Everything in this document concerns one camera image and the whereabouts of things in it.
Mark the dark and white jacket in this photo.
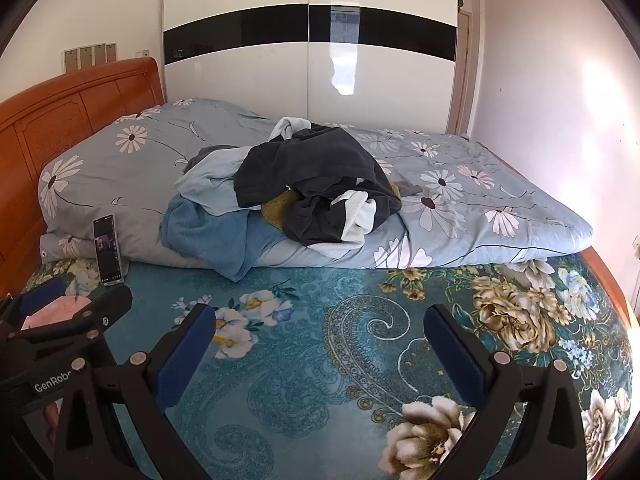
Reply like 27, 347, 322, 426
234, 119, 403, 253

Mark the wooden door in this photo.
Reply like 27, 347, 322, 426
447, 7, 484, 137

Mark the grey floral quilt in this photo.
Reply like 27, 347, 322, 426
37, 97, 596, 272

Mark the black smartphone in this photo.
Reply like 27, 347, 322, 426
93, 214, 125, 287

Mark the light blue garment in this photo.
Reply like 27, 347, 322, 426
175, 147, 262, 218

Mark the blue fleece garment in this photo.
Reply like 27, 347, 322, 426
160, 192, 292, 282

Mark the white wardrobe with black stripe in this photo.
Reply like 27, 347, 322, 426
161, 0, 473, 136

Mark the grey garment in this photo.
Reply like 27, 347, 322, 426
182, 145, 241, 172

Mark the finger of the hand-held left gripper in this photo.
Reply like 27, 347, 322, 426
0, 277, 68, 333
20, 285, 135, 348

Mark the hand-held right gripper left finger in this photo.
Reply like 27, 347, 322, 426
52, 303, 217, 480

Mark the mustard yellow garment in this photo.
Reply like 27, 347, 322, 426
260, 182, 403, 231

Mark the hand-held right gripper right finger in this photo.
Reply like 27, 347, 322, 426
423, 303, 588, 480

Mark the pink cloth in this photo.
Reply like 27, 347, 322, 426
20, 296, 93, 332

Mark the teal floral bedsheet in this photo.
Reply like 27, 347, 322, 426
20, 252, 634, 480

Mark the wooden bed headboard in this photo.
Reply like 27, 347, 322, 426
0, 57, 166, 301

